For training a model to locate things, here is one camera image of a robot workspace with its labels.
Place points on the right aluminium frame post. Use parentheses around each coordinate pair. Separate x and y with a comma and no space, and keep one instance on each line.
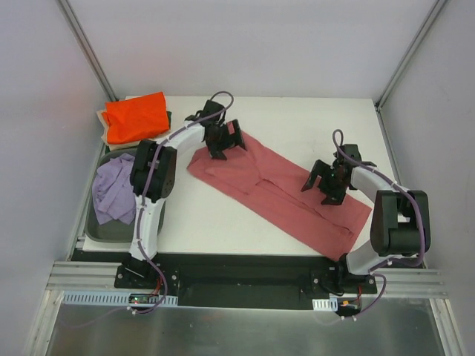
(425,27)

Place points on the lilac crumpled t shirt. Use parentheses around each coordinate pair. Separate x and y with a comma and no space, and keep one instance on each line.
(112,192)

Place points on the white cable duct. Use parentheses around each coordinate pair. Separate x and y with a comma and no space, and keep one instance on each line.
(325,305)
(103,298)

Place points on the orange folded t shirt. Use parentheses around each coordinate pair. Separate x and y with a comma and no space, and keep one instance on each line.
(131,120)

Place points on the aluminium frame post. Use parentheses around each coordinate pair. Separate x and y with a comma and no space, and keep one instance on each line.
(82,40)
(425,27)

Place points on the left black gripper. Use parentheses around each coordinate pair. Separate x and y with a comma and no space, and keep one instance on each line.
(225,140)

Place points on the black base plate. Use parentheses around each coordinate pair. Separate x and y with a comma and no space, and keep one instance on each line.
(243,281)

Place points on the beige folded t shirt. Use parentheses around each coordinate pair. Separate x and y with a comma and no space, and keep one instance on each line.
(104,137)

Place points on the pink t shirt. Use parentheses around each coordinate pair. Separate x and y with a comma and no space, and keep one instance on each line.
(270,185)

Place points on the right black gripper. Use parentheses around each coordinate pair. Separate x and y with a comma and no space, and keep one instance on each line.
(325,182)

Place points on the left aluminium frame post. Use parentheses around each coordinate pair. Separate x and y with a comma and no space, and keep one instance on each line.
(82,40)

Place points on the right white cable duct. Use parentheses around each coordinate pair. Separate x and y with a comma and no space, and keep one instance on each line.
(325,305)

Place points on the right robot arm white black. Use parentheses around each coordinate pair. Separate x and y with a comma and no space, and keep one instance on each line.
(399,229)

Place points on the left white cable duct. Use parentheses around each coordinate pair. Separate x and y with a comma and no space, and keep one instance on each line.
(103,298)

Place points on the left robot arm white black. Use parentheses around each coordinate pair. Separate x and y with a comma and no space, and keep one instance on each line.
(153,177)

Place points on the aluminium rail front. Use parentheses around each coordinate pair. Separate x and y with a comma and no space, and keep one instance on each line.
(82,276)

